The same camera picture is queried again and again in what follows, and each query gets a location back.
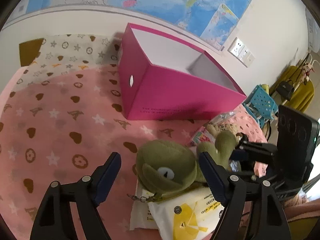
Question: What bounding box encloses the beige teddy bear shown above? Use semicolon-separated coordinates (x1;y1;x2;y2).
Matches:
206;122;238;138

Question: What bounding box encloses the floral pink tissue pack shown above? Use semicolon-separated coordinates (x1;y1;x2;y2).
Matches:
188;126;215;146

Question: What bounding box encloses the white yellow wet wipes pack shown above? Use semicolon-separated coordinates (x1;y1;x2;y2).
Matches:
148;188;224;239

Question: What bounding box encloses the green plush turtle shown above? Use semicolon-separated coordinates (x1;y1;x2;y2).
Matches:
128;131;239;203

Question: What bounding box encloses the pink sleeved right forearm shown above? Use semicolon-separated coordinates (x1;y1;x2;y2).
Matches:
282;193;320;240

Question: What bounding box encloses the yellow hanging garment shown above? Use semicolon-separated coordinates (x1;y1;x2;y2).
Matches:
269;66;315;113

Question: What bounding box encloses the blue perforated plastic basket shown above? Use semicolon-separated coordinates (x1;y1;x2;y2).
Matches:
242;85;278;128

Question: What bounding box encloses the black handbag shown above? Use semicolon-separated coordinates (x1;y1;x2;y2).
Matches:
276;79;295;101

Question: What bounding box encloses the pink cardboard box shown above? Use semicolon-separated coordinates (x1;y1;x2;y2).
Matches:
118;23;246;120

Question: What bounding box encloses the pink patterned blanket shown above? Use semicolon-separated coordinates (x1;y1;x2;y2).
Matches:
0;33;268;240

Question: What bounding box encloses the brown pillow corner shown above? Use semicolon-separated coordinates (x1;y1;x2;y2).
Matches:
19;38;44;67

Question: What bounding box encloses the white wall socket panel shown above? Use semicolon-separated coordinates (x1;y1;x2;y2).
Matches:
228;37;255;68

